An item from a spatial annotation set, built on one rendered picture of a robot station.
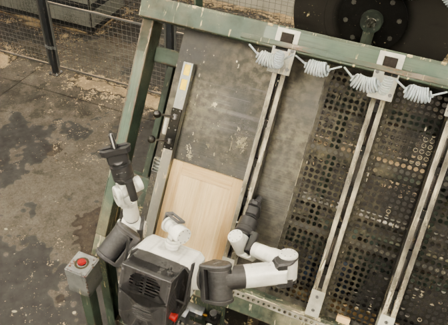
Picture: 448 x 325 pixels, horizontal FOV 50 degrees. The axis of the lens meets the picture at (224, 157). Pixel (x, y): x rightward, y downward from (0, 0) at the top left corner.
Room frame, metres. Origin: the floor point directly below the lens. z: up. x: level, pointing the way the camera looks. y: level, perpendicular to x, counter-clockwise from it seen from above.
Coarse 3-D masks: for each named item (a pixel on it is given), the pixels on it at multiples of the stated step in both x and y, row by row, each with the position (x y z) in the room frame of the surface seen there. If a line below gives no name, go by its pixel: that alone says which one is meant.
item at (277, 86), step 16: (288, 32) 1.90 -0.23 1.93; (288, 64) 1.82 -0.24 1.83; (272, 80) 1.83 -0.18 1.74; (272, 96) 1.82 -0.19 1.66; (272, 112) 1.75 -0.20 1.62; (272, 128) 1.74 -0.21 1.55; (256, 144) 1.68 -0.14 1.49; (256, 160) 1.65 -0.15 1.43; (256, 176) 1.60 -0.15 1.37; (240, 192) 1.57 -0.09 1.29; (240, 208) 1.53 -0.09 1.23; (224, 256) 1.41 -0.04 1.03
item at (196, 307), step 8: (192, 296) 1.34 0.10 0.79; (192, 304) 1.33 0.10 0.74; (200, 304) 1.32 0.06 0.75; (208, 304) 1.31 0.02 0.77; (184, 312) 1.26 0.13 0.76; (192, 312) 1.28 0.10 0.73; (200, 312) 1.28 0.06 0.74; (208, 312) 1.31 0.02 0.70; (216, 312) 1.26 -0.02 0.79; (224, 312) 1.28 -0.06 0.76; (184, 320) 1.24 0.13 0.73; (192, 320) 1.34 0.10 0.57; (200, 320) 1.32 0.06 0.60; (208, 320) 1.24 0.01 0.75; (216, 320) 1.24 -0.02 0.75
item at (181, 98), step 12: (192, 72) 1.96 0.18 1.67; (180, 84) 1.93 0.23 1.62; (180, 96) 1.90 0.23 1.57; (180, 108) 1.87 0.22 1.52; (180, 120) 1.84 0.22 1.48; (168, 156) 1.75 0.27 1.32; (168, 168) 1.72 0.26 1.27; (156, 180) 1.69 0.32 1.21; (156, 192) 1.66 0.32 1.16; (156, 204) 1.63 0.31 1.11; (156, 216) 1.59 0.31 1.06
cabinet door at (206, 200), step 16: (176, 160) 1.75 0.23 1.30; (176, 176) 1.70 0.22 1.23; (192, 176) 1.69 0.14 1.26; (208, 176) 1.68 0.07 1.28; (224, 176) 1.66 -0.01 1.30; (176, 192) 1.66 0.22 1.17; (192, 192) 1.65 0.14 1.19; (208, 192) 1.64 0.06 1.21; (224, 192) 1.62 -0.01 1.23; (176, 208) 1.62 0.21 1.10; (192, 208) 1.60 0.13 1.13; (208, 208) 1.59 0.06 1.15; (224, 208) 1.58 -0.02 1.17; (160, 224) 1.58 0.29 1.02; (192, 224) 1.56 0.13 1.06; (208, 224) 1.55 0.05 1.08; (224, 224) 1.53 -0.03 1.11; (192, 240) 1.51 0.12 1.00; (208, 240) 1.50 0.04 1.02; (224, 240) 1.49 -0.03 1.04; (208, 256) 1.46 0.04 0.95
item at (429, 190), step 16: (432, 160) 1.54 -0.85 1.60; (432, 176) 1.48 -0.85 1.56; (432, 192) 1.45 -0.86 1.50; (416, 208) 1.42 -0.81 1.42; (432, 208) 1.40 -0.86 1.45; (416, 224) 1.37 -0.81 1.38; (416, 240) 1.34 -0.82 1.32; (400, 256) 1.31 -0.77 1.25; (416, 256) 1.30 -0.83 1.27; (400, 272) 1.26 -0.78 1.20; (400, 288) 1.22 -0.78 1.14; (384, 304) 1.19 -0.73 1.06; (384, 320) 1.15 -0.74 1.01
